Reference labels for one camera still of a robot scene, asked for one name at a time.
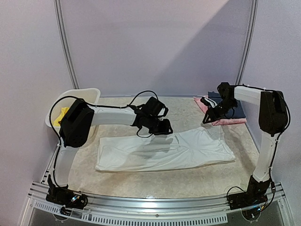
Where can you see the folded navy blue garment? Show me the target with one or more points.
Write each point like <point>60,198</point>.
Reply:
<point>233,113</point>

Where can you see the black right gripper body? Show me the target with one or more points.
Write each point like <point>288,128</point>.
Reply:
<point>213,113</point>

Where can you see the left aluminium frame post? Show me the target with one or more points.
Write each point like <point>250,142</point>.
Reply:
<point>65,44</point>

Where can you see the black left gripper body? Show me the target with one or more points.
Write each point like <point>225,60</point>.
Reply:
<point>160,129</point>

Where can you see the right aluminium frame post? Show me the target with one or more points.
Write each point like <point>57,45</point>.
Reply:
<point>248,41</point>

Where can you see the white plastic laundry basket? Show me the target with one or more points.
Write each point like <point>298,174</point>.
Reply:
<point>90,95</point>

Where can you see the aluminium frame post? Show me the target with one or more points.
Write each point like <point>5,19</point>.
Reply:
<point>65,44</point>
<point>248,41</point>

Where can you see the white t-shirt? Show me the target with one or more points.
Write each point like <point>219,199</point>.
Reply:
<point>182,150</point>

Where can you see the folded pink garment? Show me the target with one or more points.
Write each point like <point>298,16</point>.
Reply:
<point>220,121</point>

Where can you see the yellow garment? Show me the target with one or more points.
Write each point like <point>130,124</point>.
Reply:
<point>57,121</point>

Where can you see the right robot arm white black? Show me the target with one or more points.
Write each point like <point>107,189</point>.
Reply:
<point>273,119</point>

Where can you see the front aluminium rail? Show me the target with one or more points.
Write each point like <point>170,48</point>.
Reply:
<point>121,211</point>

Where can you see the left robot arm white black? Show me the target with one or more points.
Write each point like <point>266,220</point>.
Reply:
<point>81,116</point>

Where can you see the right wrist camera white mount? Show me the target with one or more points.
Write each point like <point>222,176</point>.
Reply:
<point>208,102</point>

